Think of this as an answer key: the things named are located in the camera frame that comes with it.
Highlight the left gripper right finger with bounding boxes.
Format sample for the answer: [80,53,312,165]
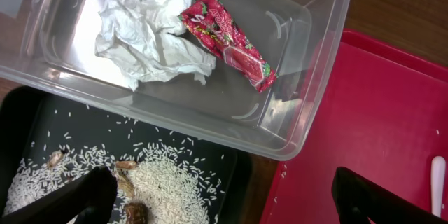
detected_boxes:
[331,167,447,224]

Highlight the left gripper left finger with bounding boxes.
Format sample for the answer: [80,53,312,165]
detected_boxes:
[1,167,118,224]

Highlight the rice and food leftovers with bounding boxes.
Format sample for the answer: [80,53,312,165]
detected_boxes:
[3,104,227,224]

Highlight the white plastic spoon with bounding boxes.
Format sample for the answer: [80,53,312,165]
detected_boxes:
[430,156,446,217]

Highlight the red snack wrapper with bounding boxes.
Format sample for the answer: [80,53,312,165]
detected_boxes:
[178,0,277,92]

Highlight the black food waste tray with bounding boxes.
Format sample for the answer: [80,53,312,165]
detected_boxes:
[1,86,250,223]

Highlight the clear plastic waste bin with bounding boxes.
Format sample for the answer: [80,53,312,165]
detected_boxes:
[1,0,350,160]

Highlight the red serving tray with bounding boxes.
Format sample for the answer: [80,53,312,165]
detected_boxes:
[261,30,447,223]

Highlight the crumpled white paper napkin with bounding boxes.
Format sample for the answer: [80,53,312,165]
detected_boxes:
[95,0,216,90]

